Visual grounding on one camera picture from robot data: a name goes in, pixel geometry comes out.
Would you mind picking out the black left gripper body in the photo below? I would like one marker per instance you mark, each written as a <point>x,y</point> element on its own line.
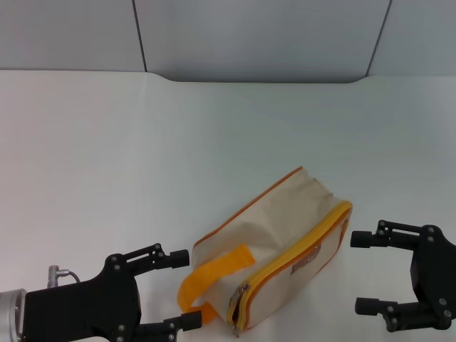
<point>78,310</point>

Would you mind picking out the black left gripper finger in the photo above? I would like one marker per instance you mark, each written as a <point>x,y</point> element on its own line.
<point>178,322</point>
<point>156,258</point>

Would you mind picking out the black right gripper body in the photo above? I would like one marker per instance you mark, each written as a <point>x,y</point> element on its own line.
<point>436,278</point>

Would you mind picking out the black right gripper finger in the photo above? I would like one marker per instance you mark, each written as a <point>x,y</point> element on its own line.
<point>388,236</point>
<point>392,311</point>

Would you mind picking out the beige food bag yellow zipper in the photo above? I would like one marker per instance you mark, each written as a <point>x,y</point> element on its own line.
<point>281,231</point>

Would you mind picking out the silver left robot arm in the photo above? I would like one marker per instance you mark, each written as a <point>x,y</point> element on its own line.
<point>10,315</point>

